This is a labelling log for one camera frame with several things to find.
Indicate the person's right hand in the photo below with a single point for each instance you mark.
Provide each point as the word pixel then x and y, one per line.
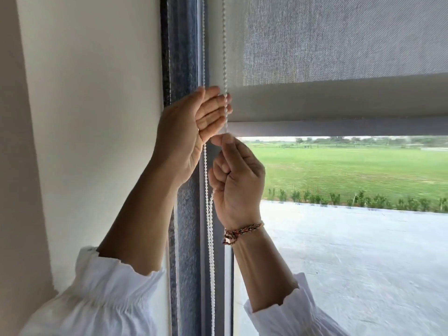
pixel 243 185

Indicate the person's left hand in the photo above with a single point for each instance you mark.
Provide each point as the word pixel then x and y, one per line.
pixel 178 136

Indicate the person's left middle finger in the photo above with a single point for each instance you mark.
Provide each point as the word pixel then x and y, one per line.
pixel 215 106

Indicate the person's right thumb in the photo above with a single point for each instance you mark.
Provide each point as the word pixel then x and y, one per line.
pixel 232 159

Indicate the person's left little finger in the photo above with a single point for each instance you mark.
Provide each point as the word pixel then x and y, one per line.
pixel 211 131

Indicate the person's left thumb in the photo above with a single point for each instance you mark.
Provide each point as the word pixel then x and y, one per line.
pixel 197 94

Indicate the person's left forearm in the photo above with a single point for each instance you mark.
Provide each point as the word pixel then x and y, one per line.
pixel 143 223

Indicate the person's right forearm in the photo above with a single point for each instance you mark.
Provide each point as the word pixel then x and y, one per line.
pixel 260 269

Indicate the blue grey textured window jamb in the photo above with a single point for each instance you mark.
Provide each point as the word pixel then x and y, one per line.
pixel 185 48

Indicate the green grass lawn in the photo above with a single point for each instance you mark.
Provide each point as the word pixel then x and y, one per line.
pixel 343 167

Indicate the grey fabric roller blind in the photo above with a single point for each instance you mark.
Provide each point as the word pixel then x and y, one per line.
pixel 332 48

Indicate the row of small green shrubs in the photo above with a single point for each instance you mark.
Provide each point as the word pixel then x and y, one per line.
pixel 367 201

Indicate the window glass pane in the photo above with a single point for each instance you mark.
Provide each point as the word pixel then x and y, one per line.
pixel 350 258

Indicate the white frilled sleeve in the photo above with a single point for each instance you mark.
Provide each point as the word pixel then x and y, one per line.
pixel 290 314
pixel 98 300

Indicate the grey metal window frame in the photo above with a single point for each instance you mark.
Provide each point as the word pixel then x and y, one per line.
pixel 219 283

